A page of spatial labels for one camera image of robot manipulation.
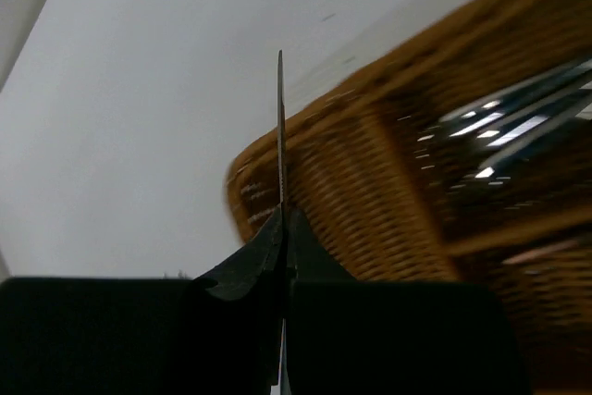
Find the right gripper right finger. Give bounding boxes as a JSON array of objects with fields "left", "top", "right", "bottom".
[{"left": 283, "top": 210, "right": 532, "bottom": 394}]

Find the silver table knife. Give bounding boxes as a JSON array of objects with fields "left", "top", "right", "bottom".
[{"left": 277, "top": 50, "right": 288, "bottom": 212}]

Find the brown wicker cutlery tray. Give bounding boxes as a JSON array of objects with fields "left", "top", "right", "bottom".
[{"left": 224, "top": 0, "right": 592, "bottom": 395}]

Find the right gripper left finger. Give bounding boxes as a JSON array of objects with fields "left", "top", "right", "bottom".
[{"left": 1, "top": 209, "right": 284, "bottom": 394}]

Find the silver fork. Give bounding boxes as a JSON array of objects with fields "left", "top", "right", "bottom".
[
  {"left": 473, "top": 104, "right": 591, "bottom": 180},
  {"left": 438, "top": 58, "right": 591, "bottom": 137},
  {"left": 477, "top": 82, "right": 591, "bottom": 149}
]

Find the copper table knife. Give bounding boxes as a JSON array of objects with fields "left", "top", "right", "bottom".
[{"left": 501, "top": 239, "right": 580, "bottom": 265}]

